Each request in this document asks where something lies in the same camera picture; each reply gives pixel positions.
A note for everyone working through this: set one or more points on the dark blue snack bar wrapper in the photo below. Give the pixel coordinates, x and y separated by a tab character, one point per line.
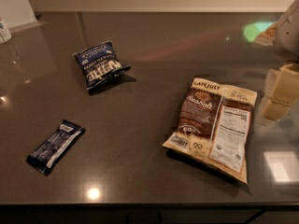
54	147

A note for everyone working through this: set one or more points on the brown Late July chip bag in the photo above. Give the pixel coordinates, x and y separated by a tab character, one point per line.
213	126

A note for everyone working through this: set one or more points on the white bottle at left edge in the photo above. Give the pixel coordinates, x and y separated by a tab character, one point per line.
5	34

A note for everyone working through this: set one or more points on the blue Kettle chip bag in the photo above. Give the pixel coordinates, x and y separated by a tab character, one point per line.
99	63

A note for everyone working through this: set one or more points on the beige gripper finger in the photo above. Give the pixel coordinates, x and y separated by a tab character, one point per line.
273	110

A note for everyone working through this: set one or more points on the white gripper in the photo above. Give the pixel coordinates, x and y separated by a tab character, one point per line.
289	32

